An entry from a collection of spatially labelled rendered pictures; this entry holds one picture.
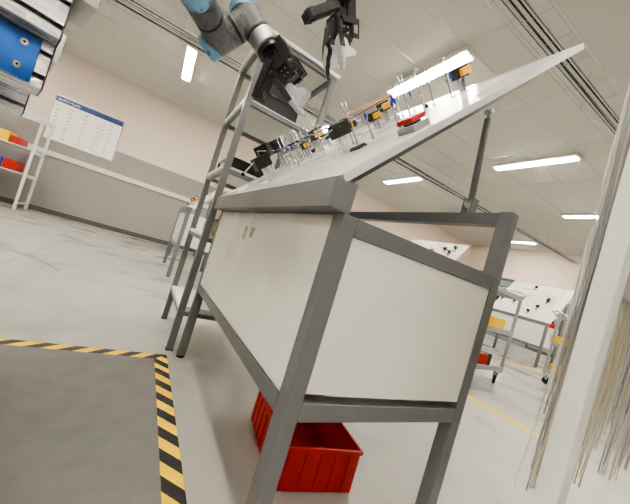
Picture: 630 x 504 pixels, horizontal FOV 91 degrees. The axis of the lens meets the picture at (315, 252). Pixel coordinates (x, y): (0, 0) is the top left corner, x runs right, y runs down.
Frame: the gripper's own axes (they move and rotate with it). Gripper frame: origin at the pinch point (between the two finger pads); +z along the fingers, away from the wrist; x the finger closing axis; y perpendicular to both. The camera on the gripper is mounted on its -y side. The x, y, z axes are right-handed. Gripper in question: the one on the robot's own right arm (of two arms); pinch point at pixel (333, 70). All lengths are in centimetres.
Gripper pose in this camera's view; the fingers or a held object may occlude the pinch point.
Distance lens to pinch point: 107.1
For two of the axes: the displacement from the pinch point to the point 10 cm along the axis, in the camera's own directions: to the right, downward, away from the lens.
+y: 8.8, -0.9, 4.6
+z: 0.2, 9.9, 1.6
